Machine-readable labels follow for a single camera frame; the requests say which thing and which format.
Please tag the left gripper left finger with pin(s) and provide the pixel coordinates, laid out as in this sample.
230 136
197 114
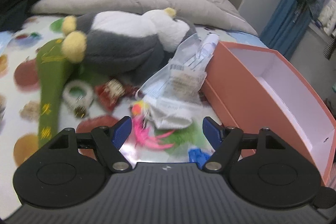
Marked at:
108 141

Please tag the blue curtain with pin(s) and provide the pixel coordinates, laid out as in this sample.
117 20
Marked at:
282 33

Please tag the pink feather toy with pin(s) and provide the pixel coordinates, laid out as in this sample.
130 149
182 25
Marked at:
139 114

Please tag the green fabric massage hammer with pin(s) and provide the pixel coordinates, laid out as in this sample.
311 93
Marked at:
53 71

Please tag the grey white penguin plush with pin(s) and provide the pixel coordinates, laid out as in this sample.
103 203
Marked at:
117 42

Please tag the packaged mask with label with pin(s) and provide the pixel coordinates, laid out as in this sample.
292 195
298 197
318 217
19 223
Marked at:
185 73

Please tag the red snack wrapper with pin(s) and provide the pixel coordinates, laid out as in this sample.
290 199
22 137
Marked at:
109 93

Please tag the orange cardboard box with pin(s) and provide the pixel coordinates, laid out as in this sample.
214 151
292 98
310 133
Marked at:
253 87

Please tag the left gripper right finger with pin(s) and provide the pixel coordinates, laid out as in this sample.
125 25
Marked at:
225 142

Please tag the blue face mask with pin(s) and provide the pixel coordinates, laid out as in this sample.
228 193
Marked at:
155 85

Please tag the blue white plastic bag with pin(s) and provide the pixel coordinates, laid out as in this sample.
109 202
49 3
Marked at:
197 156

